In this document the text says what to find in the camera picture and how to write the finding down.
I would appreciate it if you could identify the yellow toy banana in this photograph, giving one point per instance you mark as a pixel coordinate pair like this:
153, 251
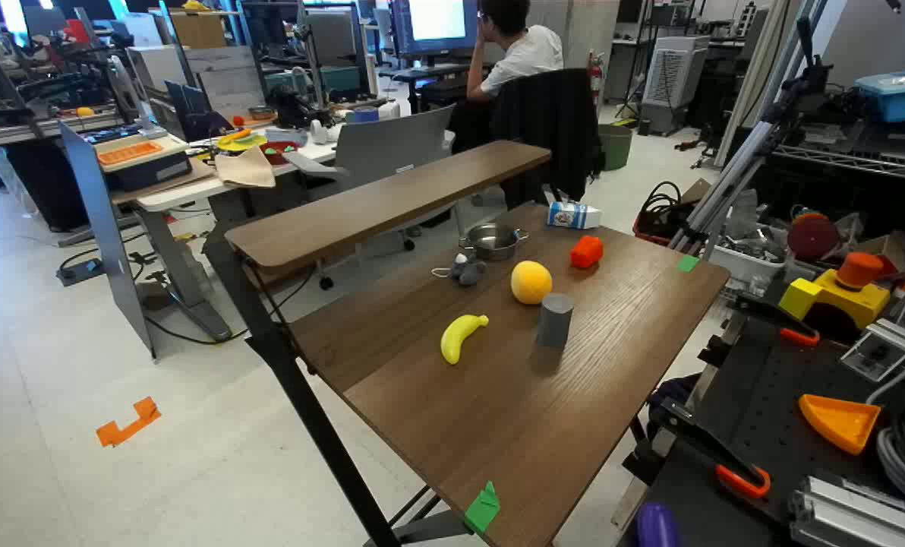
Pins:
458, 336

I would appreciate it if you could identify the small metal cup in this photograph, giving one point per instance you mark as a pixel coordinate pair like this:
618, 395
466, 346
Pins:
463, 271

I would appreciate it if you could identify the metal bowl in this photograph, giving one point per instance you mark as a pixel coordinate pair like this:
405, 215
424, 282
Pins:
492, 238

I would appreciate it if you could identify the yellow round toy fruit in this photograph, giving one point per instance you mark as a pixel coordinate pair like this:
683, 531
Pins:
529, 285

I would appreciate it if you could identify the raised wooden shelf board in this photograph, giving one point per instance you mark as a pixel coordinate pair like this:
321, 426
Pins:
371, 209

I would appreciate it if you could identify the grey cylinder block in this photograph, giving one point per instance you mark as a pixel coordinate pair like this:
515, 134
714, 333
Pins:
554, 322

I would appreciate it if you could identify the blue white milk carton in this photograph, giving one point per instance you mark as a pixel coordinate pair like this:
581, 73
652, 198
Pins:
573, 215

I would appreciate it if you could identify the red toy pepper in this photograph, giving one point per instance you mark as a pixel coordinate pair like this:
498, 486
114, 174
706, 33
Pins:
587, 254

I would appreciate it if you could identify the grey plastic back chair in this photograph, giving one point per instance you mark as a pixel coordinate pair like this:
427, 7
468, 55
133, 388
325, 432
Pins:
387, 147

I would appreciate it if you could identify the black office chair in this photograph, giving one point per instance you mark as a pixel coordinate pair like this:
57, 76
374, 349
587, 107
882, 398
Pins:
547, 124

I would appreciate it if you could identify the green waste bin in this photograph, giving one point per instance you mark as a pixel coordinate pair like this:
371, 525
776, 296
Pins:
614, 147

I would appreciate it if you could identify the person in white shirt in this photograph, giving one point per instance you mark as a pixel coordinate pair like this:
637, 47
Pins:
520, 53

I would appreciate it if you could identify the green tape piece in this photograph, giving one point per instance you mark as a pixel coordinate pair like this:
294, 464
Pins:
686, 261
483, 506

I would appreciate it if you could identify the computer monitor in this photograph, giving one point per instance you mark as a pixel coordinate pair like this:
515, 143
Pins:
439, 26

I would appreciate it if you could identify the white desk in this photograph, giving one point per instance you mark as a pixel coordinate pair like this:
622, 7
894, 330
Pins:
182, 195

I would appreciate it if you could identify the white cabinet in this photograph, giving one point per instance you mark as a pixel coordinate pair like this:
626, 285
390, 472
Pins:
673, 80

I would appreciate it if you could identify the grey tripod stand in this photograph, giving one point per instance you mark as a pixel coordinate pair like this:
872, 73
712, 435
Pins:
741, 172

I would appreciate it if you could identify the purple toy eggplant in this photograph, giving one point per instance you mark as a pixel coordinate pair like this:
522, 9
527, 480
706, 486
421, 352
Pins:
655, 527

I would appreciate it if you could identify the box with orange lid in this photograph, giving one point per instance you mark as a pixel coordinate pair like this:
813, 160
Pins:
141, 160

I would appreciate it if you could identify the yellow cube block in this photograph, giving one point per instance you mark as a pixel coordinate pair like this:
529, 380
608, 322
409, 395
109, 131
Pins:
799, 299

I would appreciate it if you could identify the black orange spring clamp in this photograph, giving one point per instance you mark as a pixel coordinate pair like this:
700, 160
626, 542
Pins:
796, 337
741, 480

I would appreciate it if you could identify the grey blue divider panel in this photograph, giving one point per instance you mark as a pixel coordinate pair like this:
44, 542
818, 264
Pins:
103, 233

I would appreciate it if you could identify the dark red ball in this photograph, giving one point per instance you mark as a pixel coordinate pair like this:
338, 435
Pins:
813, 236

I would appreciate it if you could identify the yellow box red stop button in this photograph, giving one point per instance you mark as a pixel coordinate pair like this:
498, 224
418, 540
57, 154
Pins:
851, 299

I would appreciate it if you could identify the orange triangular plastic piece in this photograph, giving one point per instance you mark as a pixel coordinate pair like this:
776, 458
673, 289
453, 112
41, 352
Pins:
839, 419

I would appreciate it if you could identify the blue plastic bin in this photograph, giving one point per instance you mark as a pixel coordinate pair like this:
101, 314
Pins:
898, 95

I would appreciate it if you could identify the silver metal bracket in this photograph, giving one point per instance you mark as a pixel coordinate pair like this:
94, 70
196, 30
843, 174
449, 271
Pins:
882, 349

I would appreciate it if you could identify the aluminium profile rail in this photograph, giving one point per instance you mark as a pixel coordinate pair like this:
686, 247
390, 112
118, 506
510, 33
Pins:
849, 511

